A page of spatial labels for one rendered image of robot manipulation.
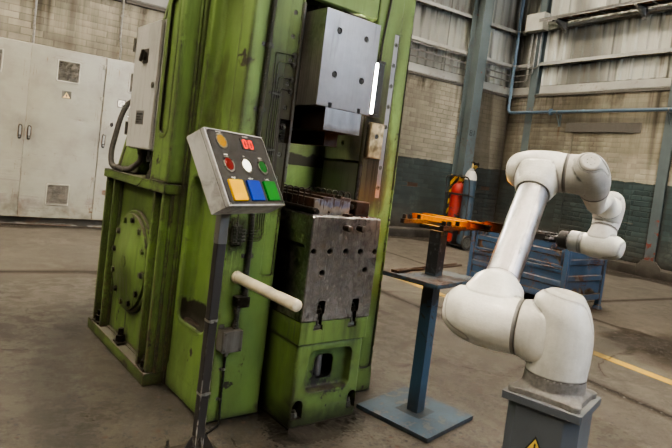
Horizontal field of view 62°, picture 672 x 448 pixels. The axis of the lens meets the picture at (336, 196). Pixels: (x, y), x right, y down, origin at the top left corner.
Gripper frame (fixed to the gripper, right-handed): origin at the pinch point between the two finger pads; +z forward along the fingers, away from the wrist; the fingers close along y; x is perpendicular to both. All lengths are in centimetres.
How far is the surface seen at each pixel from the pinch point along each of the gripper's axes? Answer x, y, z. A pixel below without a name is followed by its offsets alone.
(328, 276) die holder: -28, -64, 54
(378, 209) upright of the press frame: 0, -18, 67
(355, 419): -93, -42, 47
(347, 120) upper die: 39, -59, 59
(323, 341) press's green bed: -56, -62, 54
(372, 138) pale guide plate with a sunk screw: 34, -31, 66
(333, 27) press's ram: 75, -72, 62
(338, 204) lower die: 3, -58, 59
